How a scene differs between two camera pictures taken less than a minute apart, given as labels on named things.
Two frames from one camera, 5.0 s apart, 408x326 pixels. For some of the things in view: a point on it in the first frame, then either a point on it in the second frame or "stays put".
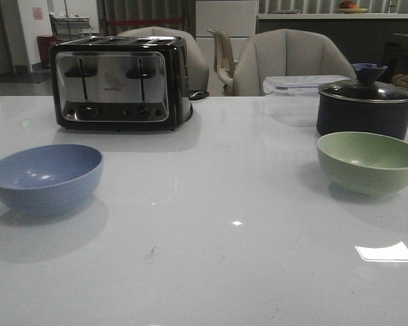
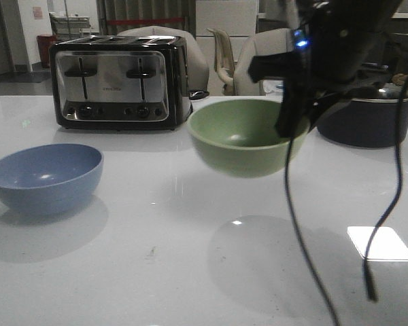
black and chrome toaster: (129, 83) stays put
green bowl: (364, 164) to (239, 137)
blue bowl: (52, 178) stays put
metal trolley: (69, 28) stays put
